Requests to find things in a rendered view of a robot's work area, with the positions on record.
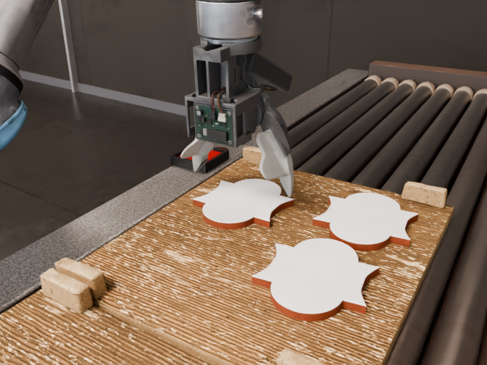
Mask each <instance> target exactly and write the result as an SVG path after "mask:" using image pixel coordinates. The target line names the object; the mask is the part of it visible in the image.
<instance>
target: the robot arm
mask: <svg viewBox="0 0 487 365"><path fill-rule="evenodd" d="M53 3H54V0H0V151H1V150H3V149H4V148H5V147H6V146H8V145H9V144H10V143H11V142H12V140H13V139H14V138H15V137H16V135H17V134H18V133H19V131H20V130H21V128H22V126H23V125H24V123H25V120H26V117H27V107H26V105H25V104H24V102H23V101H21V100H20V99H18V98H19V95H20V93H21V91H22V89H23V87H24V82H23V81H22V78H21V76H20V74H19V71H20V69H21V67H22V64H23V62H24V61H25V58H26V56H27V55H28V52H29V50H30V48H31V46H32V45H33V42H34V40H35V39H36V36H37V35H38V32H39V30H40V29H41V26H42V24H43V22H44V20H45V19H46V16H47V14H48V13H49V10H50V9H51V6H52V4H53ZM196 16H197V28H198V34H199V35H200V36H201V38H200V39H201V45H199V46H195V47H193V61H194V73H195V84H196V92H194V93H191V94H189V95H187V96H185V105H186V124H187V134H188V138H190V137H191V136H193V135H196V137H195V140H194V141H193V142H192V143H191V144H190V145H188V146H187V147H186V148H185V149H184V150H183V152H182V154H181V158H182V159H184V158H188V157H191V156H192V157H193V170H194V172H195V173H197V172H198V171H199V170H200V169H201V168H202V167H203V166H204V164H205V163H206V162H207V161H208V154H209V152H210V151H211V150H213V148H214V143H216V144H220V145H224V146H230V147H234V148H238V147H239V146H240V145H244V144H246V143H248V142H249V141H250V140H251V134H253V133H255V130H256V129H257V126H259V125H260V124H261V128H262V132H258V133H257V134H256V137H255V138H256V142H257V145H258V147H259V150H260V151H261V153H262V158H261V162H260V164H259V169H260V172H261V173H262V176H263V177H264V178H265V179H266V180H272V179H275V178H280V184H281V186H282V188H283V189H284V191H285V193H286V195H287V196H288V197H290V196H291V195H292V194H293V189H294V169H293V162H292V157H291V144H290V140H289V136H288V129H287V127H286V124H285V121H284V119H283V118H282V116H281V115H280V113H279V112H278V110H277V109H276V108H275V107H274V105H273V103H272V100H271V99H270V97H269V96H268V95H267V94H266V93H265V91H268V92H273V91H285V92H287V91H289V89H290V86H291V81H292V75H291V74H290V73H288V72H286V71H285V70H283V69H282V68H280V67H279V66H278V65H276V64H274V63H272V62H271V61H270V60H268V59H266V58H264V57H263V56H261V55H260V54H258V53H257V51H259V50H261V49H262V37H261V36H260V34H261V33H262V18H263V17H264V16H265V11H264V10H263V9H262V0H196ZM191 106H193V110H194V122H195V125H193V126H191V123H190V112H189V107H191Z"/></svg>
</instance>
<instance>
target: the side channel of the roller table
mask: <svg viewBox="0 0 487 365"><path fill-rule="evenodd" d="M373 75H379V76H381V77H382V78H383V80H385V79H387V78H389V77H396V78H397V79H399V82H400V83H402V82H403V81H405V80H408V79H412V80H415V81H416V83H417V86H418V85H419V84H421V83H424V82H427V81H430V82H432V83H434V85H435V87H436V89H437V87H439V86H440V85H443V84H446V83H448V84H450V85H452V86H453V87H454V92H455V91H456V90H457V89H458V88H461V87H462V86H469V87H471V88H472V89H473V93H474V95H475V93H476V92H477V91H479V90H481V89H483V88H487V72H479V71H472V70H459V69H452V68H445V67H432V66H425V65H418V64H405V63H398V62H385V61H378V60H375V61H374V62H372V63H370V67H369V74H368V77H370V76H373Z"/></svg>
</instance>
